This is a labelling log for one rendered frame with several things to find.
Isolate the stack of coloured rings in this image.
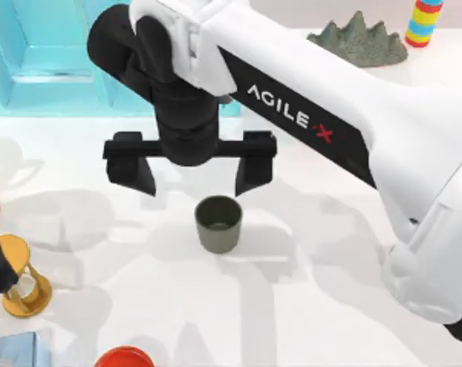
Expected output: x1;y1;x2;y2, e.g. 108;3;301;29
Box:
404;0;443;49

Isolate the red bowl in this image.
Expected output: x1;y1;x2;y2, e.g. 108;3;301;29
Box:
93;345;156;367

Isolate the light blue box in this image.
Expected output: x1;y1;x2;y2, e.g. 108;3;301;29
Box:
0;330;51;367

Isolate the grey-green mountain ornament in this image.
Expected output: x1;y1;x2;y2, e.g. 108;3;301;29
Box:
306;10;408;69

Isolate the golden hourglass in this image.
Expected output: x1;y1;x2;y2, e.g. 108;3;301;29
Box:
0;233;54;318

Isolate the light blue rack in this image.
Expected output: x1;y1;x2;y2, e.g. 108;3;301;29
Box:
0;0;242;118

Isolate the grey-green cup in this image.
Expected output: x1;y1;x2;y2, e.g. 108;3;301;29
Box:
194;195;243;255

